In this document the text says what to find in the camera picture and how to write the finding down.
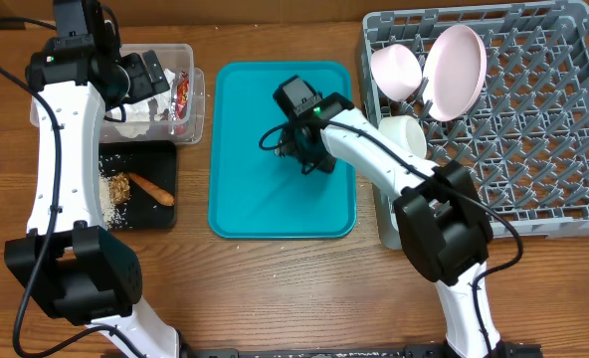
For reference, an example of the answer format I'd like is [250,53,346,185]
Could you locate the red ketchup packet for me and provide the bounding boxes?
[169,72,190,135]

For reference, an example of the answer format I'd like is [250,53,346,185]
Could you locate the white napkin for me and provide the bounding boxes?
[116,89,172,138]

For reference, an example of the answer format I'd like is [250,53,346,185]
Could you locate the white green bowl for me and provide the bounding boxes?
[378,115,428,159]

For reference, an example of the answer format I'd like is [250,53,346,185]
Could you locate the brown food chunk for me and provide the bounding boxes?
[108,173,130,205]

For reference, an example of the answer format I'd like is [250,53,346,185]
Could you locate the small pink bowl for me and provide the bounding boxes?
[370,44,423,101]

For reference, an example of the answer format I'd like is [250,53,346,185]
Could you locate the large white plate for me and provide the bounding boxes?
[422,25,488,121]

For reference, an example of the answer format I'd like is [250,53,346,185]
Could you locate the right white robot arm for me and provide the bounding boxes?
[274,90,502,357]

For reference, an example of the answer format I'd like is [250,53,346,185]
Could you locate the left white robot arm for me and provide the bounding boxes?
[4,2,191,357]

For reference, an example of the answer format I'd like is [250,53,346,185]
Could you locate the grey dishwasher rack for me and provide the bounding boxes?
[358,1,589,238]

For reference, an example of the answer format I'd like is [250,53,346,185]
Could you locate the clear plastic bin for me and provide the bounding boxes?
[27,44,205,146]

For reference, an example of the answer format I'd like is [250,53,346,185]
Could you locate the teal serving tray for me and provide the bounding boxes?
[208,61,357,240]

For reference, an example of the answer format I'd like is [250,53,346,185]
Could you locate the black tray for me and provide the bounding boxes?
[99,141,177,231]

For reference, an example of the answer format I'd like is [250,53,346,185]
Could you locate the orange carrot piece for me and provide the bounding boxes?
[127,173,175,207]

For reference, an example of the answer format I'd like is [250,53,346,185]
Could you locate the spilled rice grains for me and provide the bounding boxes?
[98,162,123,229]

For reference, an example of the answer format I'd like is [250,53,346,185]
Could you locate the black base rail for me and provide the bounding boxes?
[195,343,447,358]

